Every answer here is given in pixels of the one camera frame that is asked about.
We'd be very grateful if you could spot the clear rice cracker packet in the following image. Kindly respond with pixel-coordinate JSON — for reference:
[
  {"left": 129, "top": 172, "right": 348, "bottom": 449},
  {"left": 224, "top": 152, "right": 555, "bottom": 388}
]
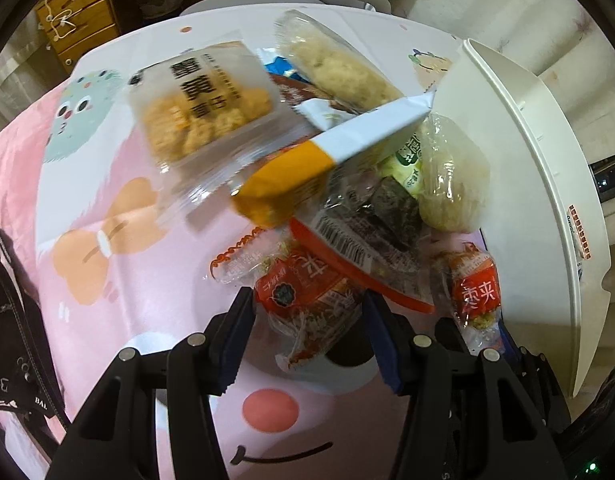
[{"left": 275, "top": 10, "right": 404, "bottom": 113}]

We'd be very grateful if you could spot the green pineapple cake packet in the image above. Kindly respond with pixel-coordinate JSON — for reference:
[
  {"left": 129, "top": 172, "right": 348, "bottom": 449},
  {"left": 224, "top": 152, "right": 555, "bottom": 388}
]
[{"left": 379, "top": 133, "right": 422, "bottom": 198}]

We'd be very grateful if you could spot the pink cartoon bed sheet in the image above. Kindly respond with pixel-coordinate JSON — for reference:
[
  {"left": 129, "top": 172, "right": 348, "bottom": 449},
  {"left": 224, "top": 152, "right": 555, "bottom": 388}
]
[{"left": 0, "top": 1, "right": 489, "bottom": 480}]

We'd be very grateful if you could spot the blue small snack packet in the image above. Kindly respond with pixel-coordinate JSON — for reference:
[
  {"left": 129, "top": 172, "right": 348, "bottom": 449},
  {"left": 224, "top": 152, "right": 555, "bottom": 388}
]
[{"left": 256, "top": 48, "right": 307, "bottom": 82}]

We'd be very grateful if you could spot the white plastic bin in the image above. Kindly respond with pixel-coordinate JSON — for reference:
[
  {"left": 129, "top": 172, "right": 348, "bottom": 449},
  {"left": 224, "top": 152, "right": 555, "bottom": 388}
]
[{"left": 433, "top": 39, "right": 611, "bottom": 396}]

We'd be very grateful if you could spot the brown white chocolate packet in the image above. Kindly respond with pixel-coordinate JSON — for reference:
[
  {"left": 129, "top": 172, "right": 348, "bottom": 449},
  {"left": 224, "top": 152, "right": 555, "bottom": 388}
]
[{"left": 270, "top": 74, "right": 356, "bottom": 115}]

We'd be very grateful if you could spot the orange white snack box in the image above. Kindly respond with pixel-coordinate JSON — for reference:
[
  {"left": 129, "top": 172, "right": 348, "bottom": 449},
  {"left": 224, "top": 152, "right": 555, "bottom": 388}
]
[{"left": 231, "top": 92, "right": 434, "bottom": 229}]

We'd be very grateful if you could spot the red jujube snack packet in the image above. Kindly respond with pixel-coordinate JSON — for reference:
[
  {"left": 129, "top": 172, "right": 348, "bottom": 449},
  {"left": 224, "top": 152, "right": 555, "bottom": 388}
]
[{"left": 254, "top": 245, "right": 364, "bottom": 370}]

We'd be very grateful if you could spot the egg yolk pastry packet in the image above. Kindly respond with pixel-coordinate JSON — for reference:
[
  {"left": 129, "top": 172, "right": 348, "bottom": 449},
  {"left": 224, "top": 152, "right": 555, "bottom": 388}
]
[{"left": 127, "top": 41, "right": 313, "bottom": 214}]

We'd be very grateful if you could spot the black strap bag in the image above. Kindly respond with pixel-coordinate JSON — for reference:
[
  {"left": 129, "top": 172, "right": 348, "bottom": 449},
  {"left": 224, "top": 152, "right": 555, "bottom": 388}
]
[{"left": 0, "top": 229, "right": 70, "bottom": 457}]

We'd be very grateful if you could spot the red barcode snack packet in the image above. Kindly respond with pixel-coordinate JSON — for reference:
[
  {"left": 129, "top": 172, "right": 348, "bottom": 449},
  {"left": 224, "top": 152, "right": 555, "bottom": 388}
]
[{"left": 289, "top": 200, "right": 434, "bottom": 314}]

